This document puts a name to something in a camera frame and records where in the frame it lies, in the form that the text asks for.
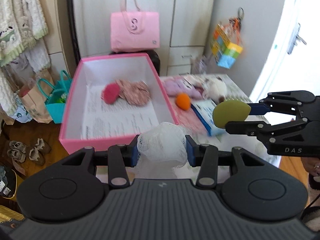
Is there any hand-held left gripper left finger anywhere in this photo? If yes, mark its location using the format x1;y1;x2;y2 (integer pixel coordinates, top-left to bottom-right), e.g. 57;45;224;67
61;135;140;188

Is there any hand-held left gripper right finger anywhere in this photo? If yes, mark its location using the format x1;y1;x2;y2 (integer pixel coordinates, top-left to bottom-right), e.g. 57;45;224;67
185;135;265;189

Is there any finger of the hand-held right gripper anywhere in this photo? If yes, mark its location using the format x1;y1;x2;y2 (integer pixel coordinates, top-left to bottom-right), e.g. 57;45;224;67
225;117;310;144
249;90;316;117

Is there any pink cardboard box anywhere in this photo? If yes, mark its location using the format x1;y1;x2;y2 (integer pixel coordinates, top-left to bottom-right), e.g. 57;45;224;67
59;52;179;155

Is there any green makeup sponge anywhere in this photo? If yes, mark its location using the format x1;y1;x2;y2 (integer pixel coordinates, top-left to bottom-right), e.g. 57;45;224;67
212;100;252;128

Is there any white mesh bath sponge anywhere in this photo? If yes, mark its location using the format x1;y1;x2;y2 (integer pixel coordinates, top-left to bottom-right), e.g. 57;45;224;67
137;122;188;169

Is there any purple plush toy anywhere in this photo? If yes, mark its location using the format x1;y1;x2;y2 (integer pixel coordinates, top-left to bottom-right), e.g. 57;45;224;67
175;79;203;99

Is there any orange soft ball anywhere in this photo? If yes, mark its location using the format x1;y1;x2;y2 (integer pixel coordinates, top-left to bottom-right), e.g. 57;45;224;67
176;93;192;110

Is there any person's right hand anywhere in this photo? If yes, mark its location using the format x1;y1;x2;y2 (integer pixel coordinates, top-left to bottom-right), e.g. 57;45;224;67
301;156;320;180

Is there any floral bedsheet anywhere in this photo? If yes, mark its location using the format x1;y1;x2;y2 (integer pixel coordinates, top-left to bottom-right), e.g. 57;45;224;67
95;74;282;180

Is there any printed paper sheet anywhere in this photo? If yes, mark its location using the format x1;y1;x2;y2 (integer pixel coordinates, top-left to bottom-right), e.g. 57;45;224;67
82;85;173;140

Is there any blue flat box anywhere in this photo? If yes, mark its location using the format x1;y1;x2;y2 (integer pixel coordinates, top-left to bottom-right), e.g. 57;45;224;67
191;100;226;137

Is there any white plush toy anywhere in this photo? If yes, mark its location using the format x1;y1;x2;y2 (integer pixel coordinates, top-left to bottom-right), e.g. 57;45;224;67
202;76;228;103

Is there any white door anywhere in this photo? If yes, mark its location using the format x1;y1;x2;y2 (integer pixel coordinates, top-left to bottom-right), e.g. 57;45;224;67
250;0;320;103

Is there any pink patterned cloth pouch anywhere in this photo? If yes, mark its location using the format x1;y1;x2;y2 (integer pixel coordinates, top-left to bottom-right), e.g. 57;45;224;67
116;79;151;106

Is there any red fluffy puff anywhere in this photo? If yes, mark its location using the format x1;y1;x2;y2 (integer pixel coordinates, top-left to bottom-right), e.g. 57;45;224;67
101;83;121;105

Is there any colourful cube bag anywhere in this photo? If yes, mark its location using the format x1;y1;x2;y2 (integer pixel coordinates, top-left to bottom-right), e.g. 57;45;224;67
211;24;244;69

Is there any pink plush item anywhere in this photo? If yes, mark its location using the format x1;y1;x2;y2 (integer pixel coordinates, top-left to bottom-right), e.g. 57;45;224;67
162;77;183;96

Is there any small purple hanging charm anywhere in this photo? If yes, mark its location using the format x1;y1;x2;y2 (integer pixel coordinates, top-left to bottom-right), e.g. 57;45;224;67
191;55;213;73

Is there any teal plastic basket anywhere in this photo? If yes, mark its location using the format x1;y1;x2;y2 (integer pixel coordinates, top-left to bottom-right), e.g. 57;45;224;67
37;70;73;124

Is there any black suitcase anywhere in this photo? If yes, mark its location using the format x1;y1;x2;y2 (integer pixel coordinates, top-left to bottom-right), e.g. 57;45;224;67
109;50;160;76

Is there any grey fluffy slipper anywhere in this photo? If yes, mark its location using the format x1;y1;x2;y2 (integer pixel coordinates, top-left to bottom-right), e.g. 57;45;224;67
28;137;52;166
7;140;27;163

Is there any brown paper bag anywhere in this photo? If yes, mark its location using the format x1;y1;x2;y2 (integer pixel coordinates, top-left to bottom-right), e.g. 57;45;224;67
17;69;55;123

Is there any white wardrobe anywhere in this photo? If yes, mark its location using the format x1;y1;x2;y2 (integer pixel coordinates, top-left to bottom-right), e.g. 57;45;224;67
72;0;218;76

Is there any pink paper bag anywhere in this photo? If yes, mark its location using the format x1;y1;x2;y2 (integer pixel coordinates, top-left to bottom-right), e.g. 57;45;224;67
110;0;160;53

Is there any white hanging garment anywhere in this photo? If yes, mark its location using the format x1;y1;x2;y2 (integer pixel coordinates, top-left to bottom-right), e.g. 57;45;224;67
0;39;52;120

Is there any fluffy white green-trim garment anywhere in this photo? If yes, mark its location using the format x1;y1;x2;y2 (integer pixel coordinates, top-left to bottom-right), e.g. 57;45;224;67
0;0;48;67

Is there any metal door handle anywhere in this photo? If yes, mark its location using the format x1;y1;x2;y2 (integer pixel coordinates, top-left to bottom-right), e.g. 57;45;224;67
293;23;307;46

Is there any orange keychain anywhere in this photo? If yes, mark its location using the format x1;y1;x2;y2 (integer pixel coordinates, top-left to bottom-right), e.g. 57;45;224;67
228;7;246;46

